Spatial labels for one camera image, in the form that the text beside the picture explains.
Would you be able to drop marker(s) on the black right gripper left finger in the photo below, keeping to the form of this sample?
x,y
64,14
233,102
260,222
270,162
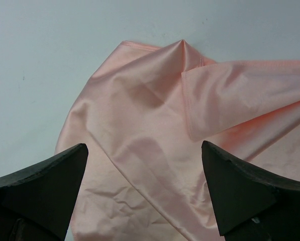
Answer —
x,y
37,202

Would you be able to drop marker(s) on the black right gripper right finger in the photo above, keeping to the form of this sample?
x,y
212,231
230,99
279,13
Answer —
x,y
249,202

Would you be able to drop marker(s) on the pink satin napkin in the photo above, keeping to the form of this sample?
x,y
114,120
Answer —
x,y
144,115

